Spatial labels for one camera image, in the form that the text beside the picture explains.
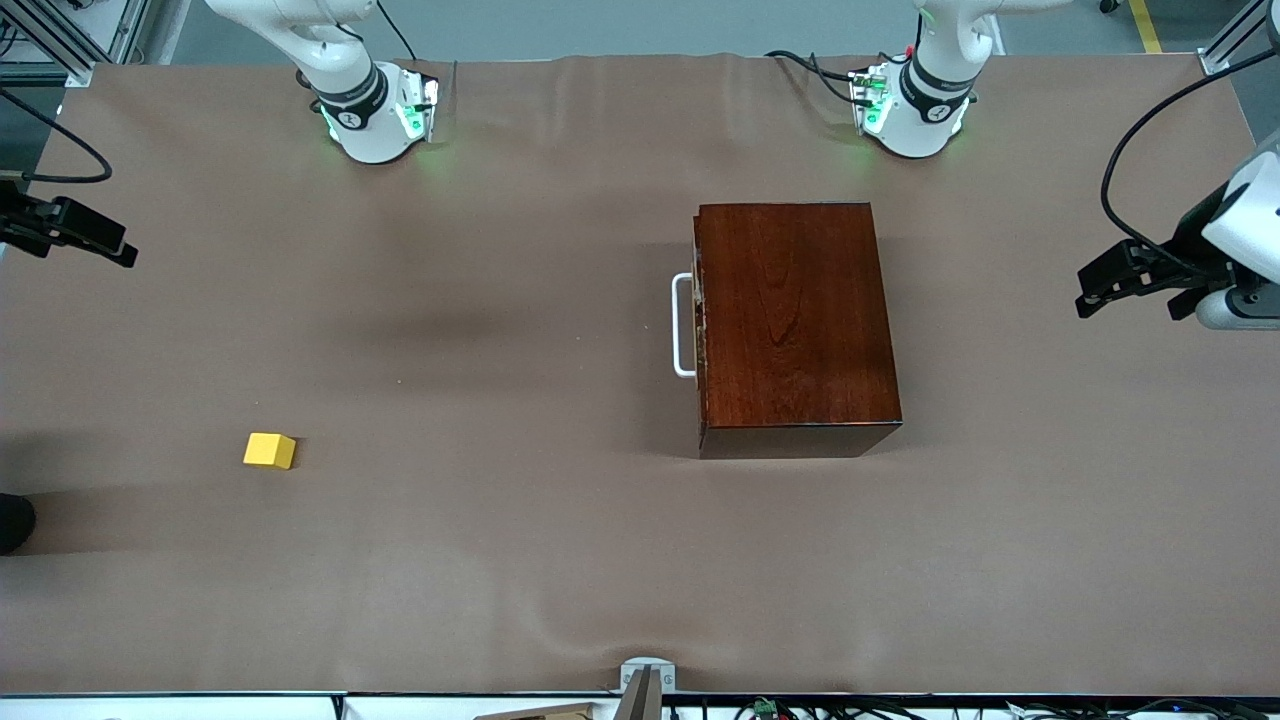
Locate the light wooden board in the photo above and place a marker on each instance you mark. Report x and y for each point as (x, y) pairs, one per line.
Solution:
(540, 713)

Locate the dark red wooden cabinet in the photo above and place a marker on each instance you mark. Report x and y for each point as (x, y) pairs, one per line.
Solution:
(800, 350)

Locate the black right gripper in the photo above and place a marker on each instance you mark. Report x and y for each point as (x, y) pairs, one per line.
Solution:
(30, 222)

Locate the black shoe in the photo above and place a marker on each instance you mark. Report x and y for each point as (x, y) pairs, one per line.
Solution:
(12, 522)

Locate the brown table mat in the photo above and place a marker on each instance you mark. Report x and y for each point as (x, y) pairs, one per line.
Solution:
(400, 580)

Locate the yellow block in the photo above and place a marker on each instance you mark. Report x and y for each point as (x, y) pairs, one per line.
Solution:
(268, 452)

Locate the aluminium frame structure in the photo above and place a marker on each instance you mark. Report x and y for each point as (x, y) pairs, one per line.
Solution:
(60, 55)

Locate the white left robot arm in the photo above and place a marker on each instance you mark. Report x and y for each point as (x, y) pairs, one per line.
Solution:
(925, 110)

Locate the yellow floor tape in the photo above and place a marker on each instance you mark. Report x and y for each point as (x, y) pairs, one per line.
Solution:
(1147, 30)

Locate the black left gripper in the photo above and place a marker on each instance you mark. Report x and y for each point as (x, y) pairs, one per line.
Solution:
(1184, 252)

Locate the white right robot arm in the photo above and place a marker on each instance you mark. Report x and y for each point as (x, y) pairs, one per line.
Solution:
(360, 130)

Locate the aluminium profile post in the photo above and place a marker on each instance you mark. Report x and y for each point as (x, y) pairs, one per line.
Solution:
(1225, 50)

